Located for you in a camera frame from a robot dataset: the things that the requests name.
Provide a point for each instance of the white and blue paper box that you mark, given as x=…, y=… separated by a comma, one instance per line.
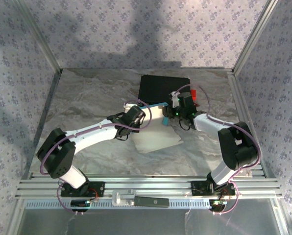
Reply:
x=158, y=139

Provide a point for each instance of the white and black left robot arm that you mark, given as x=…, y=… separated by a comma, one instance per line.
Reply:
x=94, y=133

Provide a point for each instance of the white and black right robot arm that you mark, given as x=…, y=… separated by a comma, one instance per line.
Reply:
x=207, y=122

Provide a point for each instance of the dark red triangular piece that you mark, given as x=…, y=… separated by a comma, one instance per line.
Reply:
x=197, y=104

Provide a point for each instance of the small red block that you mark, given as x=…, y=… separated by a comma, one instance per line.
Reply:
x=193, y=95

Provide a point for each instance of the black ribbed carrying case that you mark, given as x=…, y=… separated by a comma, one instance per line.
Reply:
x=160, y=85

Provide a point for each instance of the black rectangular bar device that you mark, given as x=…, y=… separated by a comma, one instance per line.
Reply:
x=151, y=202

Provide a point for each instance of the small circuit board green light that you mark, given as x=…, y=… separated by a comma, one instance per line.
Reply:
x=218, y=203
x=80, y=203

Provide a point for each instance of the grey metal panel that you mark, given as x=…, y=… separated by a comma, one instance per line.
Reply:
x=136, y=222

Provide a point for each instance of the aluminium side rail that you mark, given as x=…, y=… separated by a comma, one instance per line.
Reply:
x=236, y=98

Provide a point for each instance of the aluminium mounting rail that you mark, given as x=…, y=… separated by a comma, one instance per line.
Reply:
x=148, y=183

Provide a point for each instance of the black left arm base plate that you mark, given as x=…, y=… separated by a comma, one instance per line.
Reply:
x=97, y=188

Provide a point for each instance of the clear acrylic bracket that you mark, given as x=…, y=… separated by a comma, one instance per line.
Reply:
x=121, y=198

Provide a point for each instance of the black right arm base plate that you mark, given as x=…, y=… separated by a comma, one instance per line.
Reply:
x=197, y=188

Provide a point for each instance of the dark metal side rail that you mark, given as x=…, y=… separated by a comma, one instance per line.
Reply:
x=50, y=98

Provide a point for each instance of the aluminium frame post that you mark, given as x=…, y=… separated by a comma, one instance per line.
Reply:
x=43, y=41
x=251, y=41

